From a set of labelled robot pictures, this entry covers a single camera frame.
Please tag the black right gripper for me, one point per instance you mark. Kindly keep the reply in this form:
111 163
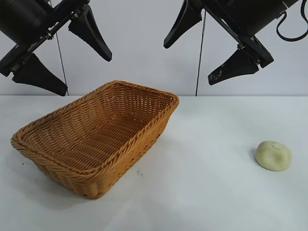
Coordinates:
252 14

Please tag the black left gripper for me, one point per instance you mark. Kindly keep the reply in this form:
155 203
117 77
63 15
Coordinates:
24 19

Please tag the brown woven wicker basket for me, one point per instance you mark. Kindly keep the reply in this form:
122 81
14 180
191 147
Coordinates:
96 134

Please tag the pale yellow egg yolk pastry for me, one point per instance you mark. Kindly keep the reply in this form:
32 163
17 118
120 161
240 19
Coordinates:
273 157

